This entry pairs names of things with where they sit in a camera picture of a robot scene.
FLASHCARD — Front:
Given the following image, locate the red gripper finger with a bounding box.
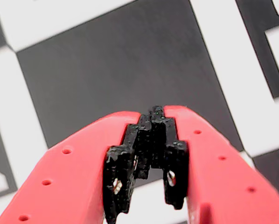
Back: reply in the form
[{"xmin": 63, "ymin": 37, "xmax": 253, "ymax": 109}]
[
  {"xmin": 148, "ymin": 105, "xmax": 279, "ymax": 224},
  {"xmin": 0, "ymin": 111, "xmax": 152, "ymax": 224}
]

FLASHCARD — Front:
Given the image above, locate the black white marker checkerboard mat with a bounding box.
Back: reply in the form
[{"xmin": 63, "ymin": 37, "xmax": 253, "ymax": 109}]
[{"xmin": 0, "ymin": 0, "xmax": 279, "ymax": 224}]

